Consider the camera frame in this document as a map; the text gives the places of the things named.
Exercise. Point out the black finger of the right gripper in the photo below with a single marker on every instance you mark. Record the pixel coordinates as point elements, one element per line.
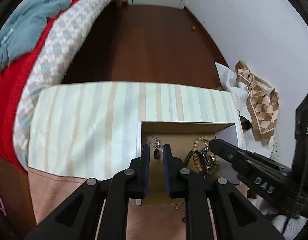
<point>232,154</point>

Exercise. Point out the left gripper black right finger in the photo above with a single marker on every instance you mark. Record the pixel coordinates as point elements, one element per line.
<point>214,209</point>

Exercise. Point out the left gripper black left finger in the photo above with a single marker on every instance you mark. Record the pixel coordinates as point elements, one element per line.
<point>98,209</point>

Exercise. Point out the black smartwatch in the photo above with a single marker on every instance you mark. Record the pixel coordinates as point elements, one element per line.
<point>195,162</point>

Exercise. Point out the brown geometric scarf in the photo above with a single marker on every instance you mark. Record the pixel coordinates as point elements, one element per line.
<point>262,102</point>

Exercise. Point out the white cloth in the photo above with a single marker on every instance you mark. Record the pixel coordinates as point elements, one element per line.
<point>229,83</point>

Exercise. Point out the striped table cover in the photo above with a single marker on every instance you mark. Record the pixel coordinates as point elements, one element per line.
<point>91,129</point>

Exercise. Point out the red blanket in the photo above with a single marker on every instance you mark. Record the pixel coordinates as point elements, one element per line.
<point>12,83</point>

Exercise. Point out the checkered bed sheet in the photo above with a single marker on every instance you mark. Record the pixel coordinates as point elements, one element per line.
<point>65,38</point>

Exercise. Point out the blue-grey quilt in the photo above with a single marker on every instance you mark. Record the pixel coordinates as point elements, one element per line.
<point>22,30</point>

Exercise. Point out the white wall socket strip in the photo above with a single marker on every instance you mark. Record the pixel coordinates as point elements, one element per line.
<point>276,154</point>

